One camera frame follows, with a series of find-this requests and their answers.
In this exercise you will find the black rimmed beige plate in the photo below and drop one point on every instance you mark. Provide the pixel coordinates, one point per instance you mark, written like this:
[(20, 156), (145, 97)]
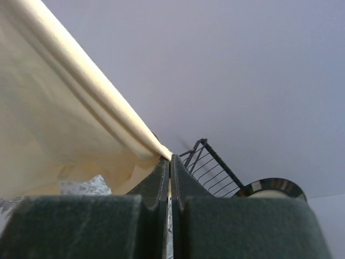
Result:
[(272, 188)]

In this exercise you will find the floral table mat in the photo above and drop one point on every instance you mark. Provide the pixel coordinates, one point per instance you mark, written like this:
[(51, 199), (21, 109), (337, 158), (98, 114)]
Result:
[(95, 186)]

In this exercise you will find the black wire dish rack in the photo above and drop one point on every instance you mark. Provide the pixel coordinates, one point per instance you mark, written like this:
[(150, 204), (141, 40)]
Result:
[(209, 170)]

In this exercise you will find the beige t shirt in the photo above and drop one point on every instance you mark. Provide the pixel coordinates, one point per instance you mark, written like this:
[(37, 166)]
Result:
[(61, 117)]

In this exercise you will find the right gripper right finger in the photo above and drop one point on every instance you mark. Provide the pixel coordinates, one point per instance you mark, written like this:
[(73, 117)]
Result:
[(205, 226)]

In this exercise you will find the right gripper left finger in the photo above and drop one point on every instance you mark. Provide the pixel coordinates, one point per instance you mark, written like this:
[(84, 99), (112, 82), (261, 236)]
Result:
[(92, 226)]

